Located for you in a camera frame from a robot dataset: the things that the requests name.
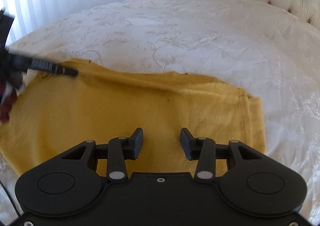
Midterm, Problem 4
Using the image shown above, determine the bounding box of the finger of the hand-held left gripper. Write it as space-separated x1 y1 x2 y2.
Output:
7 54 79 77

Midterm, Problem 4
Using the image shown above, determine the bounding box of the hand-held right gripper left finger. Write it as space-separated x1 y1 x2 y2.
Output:
61 127 144 183

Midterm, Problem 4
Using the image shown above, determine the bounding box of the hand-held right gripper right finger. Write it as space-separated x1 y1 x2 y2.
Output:
180 127 263 183

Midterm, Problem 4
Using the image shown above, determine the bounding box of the yellow knit sweater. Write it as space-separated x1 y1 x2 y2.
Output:
0 58 266 178

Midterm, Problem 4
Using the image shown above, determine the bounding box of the person's left forearm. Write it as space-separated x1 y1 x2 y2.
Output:
0 84 17 125

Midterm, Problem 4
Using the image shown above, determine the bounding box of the white floral bedspread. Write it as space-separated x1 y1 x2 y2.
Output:
0 0 320 224

